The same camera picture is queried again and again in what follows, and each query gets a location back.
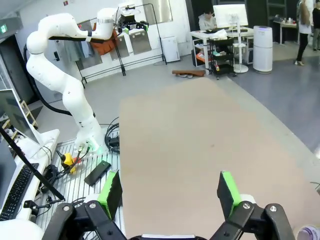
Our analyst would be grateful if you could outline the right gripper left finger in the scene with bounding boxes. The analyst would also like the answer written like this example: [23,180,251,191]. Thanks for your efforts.
[48,169,129,240]

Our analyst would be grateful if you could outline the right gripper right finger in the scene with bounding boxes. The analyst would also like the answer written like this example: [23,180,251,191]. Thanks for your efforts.
[209,170,296,240]

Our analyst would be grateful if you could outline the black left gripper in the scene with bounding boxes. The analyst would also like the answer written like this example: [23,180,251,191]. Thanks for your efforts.
[118,14,150,35]

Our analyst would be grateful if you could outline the silver metal panel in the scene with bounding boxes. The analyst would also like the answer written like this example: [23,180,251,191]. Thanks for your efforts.
[109,33,131,62]
[128,28,151,56]

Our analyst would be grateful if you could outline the flat black rectangular box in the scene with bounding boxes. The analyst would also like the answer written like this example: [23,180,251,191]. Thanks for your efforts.
[84,159,112,187]

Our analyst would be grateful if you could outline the orange cloth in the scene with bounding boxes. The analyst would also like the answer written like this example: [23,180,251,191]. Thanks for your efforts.
[89,23,119,55]

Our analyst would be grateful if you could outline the black clothes rack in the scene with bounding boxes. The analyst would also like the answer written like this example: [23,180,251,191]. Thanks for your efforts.
[74,2,168,89]

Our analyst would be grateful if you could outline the small white air purifier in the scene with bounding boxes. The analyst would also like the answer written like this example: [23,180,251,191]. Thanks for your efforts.
[161,36,181,63]

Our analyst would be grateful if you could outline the yellow emergency stop button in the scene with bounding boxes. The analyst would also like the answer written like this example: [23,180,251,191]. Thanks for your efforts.
[56,149,81,175]

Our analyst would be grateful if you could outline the grey hanging clothes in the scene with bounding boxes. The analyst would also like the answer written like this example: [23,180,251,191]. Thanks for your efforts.
[63,39,96,64]

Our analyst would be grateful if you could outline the white office desk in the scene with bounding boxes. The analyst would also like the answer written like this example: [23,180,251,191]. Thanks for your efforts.
[189,26,255,69]

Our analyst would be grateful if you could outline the brown item on floor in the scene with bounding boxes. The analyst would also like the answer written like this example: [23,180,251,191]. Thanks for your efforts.
[171,69,207,79]

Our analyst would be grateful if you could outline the seated person grey top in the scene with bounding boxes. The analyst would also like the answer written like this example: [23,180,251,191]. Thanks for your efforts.
[198,10,219,34]

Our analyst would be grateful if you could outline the long black pole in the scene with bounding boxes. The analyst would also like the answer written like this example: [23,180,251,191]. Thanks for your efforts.
[0,126,66,203]

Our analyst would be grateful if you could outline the white operator desk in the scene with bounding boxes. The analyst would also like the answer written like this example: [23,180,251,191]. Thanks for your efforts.
[9,128,61,226]

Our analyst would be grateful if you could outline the black trolley cart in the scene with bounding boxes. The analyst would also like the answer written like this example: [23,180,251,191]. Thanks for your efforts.
[208,36,238,81]

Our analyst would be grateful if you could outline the black keyboard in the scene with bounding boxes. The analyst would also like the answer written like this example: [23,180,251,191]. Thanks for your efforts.
[0,162,40,222]

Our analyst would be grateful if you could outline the large white monitor on stand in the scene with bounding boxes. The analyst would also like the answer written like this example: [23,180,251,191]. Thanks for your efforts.
[212,3,249,74]

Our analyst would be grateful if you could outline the black computer monitor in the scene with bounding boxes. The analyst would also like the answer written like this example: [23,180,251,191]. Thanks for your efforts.
[0,139,18,208]

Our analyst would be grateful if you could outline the small wooden stand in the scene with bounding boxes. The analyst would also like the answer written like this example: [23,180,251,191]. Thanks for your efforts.
[18,99,39,130]

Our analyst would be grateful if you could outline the white computer monitor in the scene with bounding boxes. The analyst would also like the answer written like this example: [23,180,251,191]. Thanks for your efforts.
[0,88,43,147]

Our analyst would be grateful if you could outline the tall white air purifier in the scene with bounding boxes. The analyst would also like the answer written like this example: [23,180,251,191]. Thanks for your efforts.
[252,25,274,75]

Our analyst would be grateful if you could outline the bystander black trousers tan shoes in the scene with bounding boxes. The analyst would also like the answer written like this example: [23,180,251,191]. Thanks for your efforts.
[294,0,314,66]

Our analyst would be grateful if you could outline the bystander in dark trousers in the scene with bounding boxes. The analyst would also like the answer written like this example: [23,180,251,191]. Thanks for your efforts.
[311,0,320,51]

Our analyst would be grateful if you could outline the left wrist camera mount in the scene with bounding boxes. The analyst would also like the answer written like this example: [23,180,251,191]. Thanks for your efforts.
[119,4,138,16]

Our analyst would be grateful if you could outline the aluminium slotted base plate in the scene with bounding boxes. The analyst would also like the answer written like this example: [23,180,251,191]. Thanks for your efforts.
[37,138,126,240]

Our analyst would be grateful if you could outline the black cable bundle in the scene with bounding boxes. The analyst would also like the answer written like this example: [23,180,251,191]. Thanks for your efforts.
[103,116,122,154]

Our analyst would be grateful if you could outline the coiled black cables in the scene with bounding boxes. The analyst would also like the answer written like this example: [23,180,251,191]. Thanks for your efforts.
[39,163,76,194]

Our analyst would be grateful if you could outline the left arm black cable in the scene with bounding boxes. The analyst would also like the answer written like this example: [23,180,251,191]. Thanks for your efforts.
[23,34,93,117]

